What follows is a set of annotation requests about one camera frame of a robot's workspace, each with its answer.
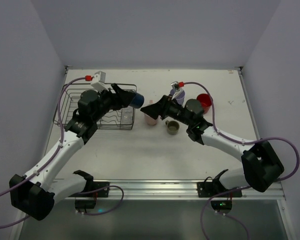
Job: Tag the clear glass near blue cup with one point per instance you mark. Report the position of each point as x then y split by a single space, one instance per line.
127 116

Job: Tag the lavender plastic cup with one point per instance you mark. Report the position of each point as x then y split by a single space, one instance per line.
181 98

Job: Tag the dark blue cup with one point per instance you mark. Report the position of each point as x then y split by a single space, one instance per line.
138 101

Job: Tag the red mug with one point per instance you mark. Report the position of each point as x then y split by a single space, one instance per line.
205 102

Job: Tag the wire dish rack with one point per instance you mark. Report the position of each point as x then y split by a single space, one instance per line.
69 103

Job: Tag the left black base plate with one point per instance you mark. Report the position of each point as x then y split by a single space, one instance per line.
102 188

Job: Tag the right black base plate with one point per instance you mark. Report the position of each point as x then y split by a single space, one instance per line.
205 188

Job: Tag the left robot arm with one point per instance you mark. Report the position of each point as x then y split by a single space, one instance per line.
34 192

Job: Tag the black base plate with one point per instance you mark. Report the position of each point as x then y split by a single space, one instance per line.
102 188
205 188

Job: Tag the left controller box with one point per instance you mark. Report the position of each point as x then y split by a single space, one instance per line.
85 205

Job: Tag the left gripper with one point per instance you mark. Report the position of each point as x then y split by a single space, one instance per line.
114 97

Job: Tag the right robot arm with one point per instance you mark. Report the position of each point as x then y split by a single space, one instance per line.
260 164

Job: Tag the pink mug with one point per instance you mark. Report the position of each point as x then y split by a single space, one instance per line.
149 120

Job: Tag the right controller box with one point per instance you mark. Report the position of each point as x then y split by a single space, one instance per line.
222 206

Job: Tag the olive green mug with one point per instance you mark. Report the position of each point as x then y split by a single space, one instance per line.
172 127

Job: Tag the controller box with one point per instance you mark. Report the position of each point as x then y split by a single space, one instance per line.
85 205
222 206

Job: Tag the aluminium mounting rail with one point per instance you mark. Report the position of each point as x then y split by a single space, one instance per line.
179 190

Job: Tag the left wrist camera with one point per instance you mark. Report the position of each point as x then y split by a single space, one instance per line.
98 81

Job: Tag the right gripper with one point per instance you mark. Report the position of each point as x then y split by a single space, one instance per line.
166 107

